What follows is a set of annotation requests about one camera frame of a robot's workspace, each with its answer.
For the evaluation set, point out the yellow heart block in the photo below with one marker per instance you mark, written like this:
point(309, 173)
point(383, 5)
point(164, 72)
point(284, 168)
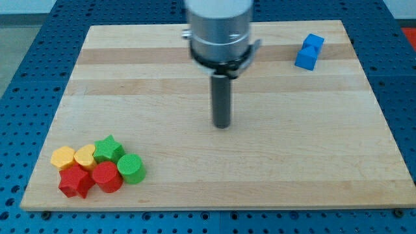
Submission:
point(85, 157)

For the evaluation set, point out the red star block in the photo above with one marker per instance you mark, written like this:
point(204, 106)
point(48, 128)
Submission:
point(75, 181)

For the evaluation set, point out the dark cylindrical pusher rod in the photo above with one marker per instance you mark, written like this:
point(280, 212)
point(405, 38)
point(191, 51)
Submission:
point(221, 100)

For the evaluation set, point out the yellow hexagon block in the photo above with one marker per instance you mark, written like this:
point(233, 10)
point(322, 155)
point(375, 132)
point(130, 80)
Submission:
point(63, 158)

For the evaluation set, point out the green star block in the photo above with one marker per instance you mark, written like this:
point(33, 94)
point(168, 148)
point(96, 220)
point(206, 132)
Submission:
point(108, 150)

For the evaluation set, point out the wooden board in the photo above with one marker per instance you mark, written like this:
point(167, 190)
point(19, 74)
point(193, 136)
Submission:
point(298, 139)

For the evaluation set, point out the blue cube block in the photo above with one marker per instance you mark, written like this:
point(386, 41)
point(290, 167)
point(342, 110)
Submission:
point(314, 41)

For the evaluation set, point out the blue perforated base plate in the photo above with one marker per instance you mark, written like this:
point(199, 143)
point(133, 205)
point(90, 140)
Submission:
point(31, 99)

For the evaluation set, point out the red cylinder block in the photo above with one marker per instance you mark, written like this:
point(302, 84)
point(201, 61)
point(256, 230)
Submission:
point(107, 177)

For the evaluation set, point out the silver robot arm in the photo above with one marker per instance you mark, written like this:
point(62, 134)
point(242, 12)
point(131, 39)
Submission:
point(219, 35)

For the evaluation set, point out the green cylinder block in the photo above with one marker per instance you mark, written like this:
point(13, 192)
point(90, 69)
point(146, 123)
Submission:
point(131, 168)

